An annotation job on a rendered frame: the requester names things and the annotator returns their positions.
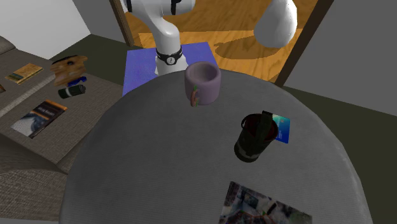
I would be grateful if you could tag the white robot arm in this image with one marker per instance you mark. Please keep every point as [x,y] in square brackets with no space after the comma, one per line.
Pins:
[166,34]

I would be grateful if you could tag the grey-brown sofa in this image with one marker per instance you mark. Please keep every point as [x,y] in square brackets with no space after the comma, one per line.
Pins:
[71,124]

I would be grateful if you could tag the purple mug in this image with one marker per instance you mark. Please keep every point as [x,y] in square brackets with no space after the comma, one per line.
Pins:
[207,88]

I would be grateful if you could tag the blue card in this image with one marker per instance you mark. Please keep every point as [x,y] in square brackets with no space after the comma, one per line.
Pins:
[283,129]

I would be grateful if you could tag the dark green cylinder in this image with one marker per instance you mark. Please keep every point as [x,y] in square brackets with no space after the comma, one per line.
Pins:
[72,91]

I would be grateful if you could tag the dark green cup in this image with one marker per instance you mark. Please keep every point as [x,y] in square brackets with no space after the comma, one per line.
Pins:
[252,141]

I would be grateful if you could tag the round grey table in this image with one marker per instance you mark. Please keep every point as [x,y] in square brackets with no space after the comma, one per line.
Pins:
[161,155]

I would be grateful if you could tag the wooden board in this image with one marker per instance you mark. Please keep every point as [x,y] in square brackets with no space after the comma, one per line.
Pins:
[68,69]

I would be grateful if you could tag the blue robot stand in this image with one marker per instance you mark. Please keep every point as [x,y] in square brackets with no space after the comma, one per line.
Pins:
[139,66]

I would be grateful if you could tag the yellow book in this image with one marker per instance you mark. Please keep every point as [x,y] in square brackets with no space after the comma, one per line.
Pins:
[24,73]

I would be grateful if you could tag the dark printed book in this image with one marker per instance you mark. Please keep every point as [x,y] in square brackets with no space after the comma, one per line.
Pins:
[257,206]

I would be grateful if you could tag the orange and grey book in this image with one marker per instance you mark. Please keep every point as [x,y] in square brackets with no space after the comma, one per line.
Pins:
[40,118]

